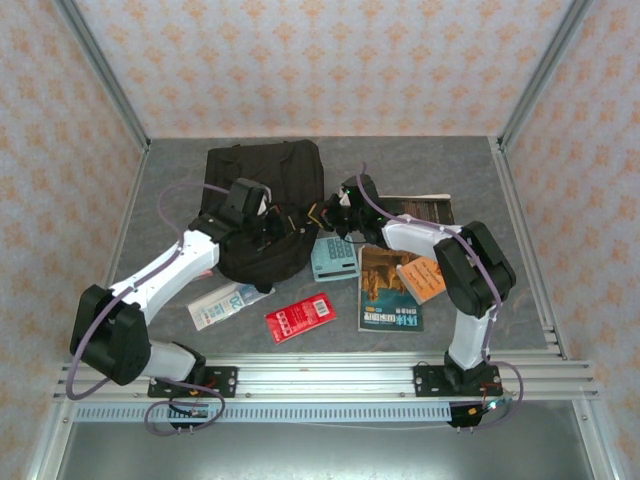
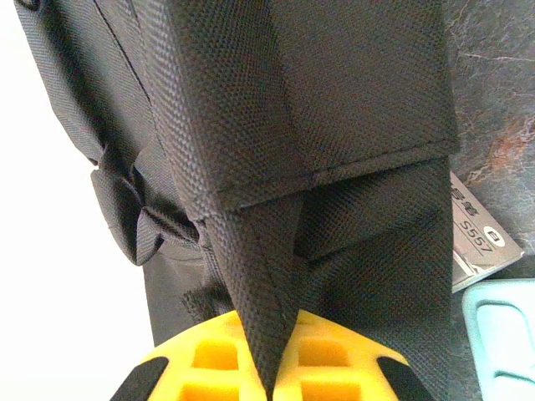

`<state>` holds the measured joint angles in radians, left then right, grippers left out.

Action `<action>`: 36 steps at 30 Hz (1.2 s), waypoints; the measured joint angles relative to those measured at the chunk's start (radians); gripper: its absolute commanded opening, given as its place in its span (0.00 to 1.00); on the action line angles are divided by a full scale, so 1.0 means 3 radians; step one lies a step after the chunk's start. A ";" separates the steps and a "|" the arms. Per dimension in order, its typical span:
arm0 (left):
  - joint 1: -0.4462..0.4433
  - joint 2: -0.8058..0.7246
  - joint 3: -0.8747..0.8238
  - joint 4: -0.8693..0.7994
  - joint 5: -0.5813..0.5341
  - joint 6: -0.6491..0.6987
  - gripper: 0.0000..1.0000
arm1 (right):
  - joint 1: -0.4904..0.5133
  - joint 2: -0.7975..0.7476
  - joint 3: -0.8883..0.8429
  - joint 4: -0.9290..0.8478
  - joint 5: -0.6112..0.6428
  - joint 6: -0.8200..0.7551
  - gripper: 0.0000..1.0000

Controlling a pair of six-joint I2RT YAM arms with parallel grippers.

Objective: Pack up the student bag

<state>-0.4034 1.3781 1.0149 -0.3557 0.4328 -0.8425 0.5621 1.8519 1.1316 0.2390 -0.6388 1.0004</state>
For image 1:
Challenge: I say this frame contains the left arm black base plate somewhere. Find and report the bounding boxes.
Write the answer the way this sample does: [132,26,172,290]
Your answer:
[147,366,239,399]

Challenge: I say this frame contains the slotted grey cable duct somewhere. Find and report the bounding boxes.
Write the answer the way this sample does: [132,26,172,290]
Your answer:
[74,403,454,424]

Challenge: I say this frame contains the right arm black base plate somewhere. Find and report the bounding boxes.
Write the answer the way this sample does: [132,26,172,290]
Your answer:
[413,364,504,399]

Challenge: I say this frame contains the aluminium frame post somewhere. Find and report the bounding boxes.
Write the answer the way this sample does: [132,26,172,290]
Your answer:
[497,0,596,151]
[52,0,151,154]

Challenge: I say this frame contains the red packet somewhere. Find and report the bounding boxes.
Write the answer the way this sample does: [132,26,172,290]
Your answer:
[263,292,337,345]

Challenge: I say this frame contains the teal calculator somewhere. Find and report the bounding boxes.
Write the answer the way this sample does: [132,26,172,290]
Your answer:
[310,236,362,284]

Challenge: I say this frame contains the clear pouch of blue pens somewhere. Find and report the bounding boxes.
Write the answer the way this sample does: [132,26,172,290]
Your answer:
[187,282,276,331]

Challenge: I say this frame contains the black paperback book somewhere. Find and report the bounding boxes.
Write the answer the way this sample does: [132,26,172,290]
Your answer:
[379,193,456,226]

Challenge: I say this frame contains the aluminium table side rail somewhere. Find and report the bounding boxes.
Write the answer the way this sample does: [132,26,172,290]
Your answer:
[489,137,571,361]
[79,144,151,361]

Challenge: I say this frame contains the orange paperback book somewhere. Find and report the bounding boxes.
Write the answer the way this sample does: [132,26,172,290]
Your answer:
[396,254,446,305]

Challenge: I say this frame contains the cave cover magazine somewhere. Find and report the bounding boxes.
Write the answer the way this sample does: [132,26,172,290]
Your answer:
[357,244,425,334]

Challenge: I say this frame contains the grey metal sheet panel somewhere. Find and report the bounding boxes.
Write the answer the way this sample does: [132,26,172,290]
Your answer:
[29,399,619,480]

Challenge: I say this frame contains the black fabric backpack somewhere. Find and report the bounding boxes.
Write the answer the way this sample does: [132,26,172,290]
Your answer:
[188,138,326,295]

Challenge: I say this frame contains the aluminium mounting rail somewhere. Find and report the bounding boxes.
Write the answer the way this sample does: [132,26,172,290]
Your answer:
[52,352,601,401]

